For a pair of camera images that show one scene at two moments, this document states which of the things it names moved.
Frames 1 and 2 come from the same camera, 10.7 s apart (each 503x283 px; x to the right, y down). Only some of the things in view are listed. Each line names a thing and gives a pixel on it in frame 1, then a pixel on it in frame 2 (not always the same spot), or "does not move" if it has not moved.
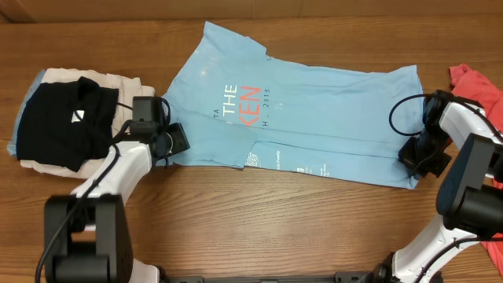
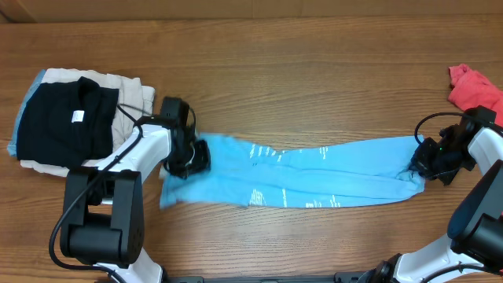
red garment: x=488 y=93 does not move
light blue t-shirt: x=241 y=108 to x=245 y=173
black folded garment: x=67 y=123 does not move
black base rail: x=198 y=277 does not move
